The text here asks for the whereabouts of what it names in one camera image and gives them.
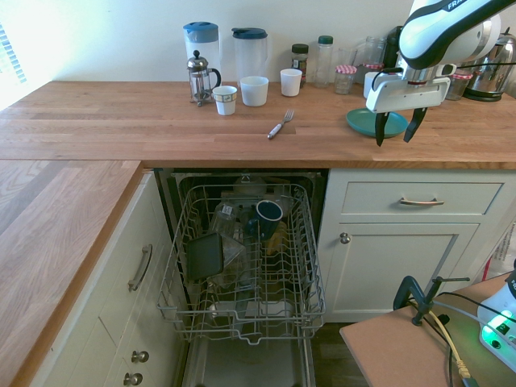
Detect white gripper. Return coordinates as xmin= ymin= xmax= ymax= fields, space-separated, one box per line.
xmin=365 ymin=76 xmax=452 ymax=147

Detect white-handled metal fork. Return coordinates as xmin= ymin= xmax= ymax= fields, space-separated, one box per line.
xmin=266 ymin=109 xmax=295 ymax=141

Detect dishwasher door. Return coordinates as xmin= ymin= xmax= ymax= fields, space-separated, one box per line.
xmin=181 ymin=337 xmax=316 ymax=387

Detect teal plate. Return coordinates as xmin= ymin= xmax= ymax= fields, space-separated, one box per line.
xmin=346 ymin=107 xmax=410 ymax=139

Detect open clear glass jar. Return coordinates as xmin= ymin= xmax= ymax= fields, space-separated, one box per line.
xmin=364 ymin=35 xmax=389 ymax=65

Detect clear drinking glass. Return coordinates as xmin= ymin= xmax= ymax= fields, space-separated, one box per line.
xmin=337 ymin=47 xmax=359 ymax=68

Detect clear bottle with green lid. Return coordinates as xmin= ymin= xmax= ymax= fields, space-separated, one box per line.
xmin=314 ymin=35 xmax=335 ymax=89

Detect stainless steel electric kettle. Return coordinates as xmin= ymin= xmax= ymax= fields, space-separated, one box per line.
xmin=462 ymin=27 xmax=516 ymax=102

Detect white ribbed cup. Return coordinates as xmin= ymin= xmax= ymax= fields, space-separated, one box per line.
xmin=280 ymin=68 xmax=304 ymax=98

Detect spice jar with black lid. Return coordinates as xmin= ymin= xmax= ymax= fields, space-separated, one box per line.
xmin=290 ymin=43 xmax=310 ymax=88

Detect large white mug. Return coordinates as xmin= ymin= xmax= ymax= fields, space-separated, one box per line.
xmin=239 ymin=75 xmax=270 ymax=108

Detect dark blue mug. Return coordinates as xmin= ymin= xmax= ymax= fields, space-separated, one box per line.
xmin=245 ymin=199 xmax=285 ymax=243

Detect white plastic bag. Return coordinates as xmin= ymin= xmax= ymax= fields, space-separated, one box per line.
xmin=481 ymin=220 xmax=516 ymax=284

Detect wide pitcher with navy lid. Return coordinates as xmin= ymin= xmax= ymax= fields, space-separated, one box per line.
xmin=231 ymin=27 xmax=270 ymax=82

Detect dark C-clamp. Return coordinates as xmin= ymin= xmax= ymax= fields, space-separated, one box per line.
xmin=392 ymin=274 xmax=471 ymax=327

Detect yellow plastic item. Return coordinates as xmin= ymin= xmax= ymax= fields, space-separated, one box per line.
xmin=264 ymin=220 xmax=290 ymax=256

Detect printed paper cup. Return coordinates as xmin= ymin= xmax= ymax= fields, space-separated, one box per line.
xmin=211 ymin=85 xmax=239 ymax=117

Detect clear glass in rack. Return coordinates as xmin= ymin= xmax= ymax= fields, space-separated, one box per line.
xmin=209 ymin=201 xmax=248 ymax=239

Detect glass and steel french press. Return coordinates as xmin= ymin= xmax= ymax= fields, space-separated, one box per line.
xmin=185 ymin=49 xmax=223 ymax=108

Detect clear plastic container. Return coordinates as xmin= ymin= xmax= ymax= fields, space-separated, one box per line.
xmin=217 ymin=232 xmax=250 ymax=288

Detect tall pitcher with blue lid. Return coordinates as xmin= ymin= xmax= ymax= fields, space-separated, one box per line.
xmin=183 ymin=21 xmax=221 ymax=96

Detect brown mounting board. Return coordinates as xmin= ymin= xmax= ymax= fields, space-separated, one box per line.
xmin=339 ymin=273 xmax=516 ymax=387

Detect dark rectangular food container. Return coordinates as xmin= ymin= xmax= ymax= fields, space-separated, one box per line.
xmin=185 ymin=231 xmax=224 ymax=281

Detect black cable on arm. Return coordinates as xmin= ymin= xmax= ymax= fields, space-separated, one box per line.
xmin=372 ymin=60 xmax=516 ymax=88

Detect metal drawer handle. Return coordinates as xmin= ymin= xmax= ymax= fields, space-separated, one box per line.
xmin=399 ymin=197 xmax=445 ymax=207

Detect grey wire dishwasher rack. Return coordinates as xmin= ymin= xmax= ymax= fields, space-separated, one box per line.
xmin=156 ymin=182 xmax=327 ymax=347

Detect black cable on board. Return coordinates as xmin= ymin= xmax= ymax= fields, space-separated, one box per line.
xmin=434 ymin=290 xmax=503 ymax=323

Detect yellow network cable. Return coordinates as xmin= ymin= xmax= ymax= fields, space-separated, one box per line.
xmin=427 ymin=309 xmax=473 ymax=381

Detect curved metal cabinet handle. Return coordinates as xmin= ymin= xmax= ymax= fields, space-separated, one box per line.
xmin=127 ymin=243 xmax=154 ymax=293

